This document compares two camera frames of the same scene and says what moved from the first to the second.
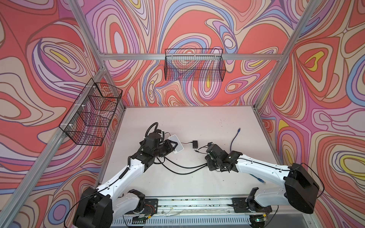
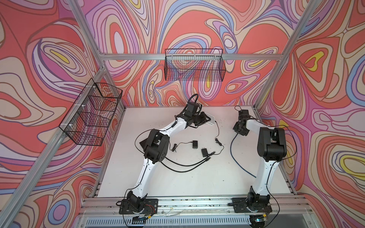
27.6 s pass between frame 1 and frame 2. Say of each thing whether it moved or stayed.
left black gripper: moved
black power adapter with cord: moved
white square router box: moved
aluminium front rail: stayed
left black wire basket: stayed
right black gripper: moved
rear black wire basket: stayed
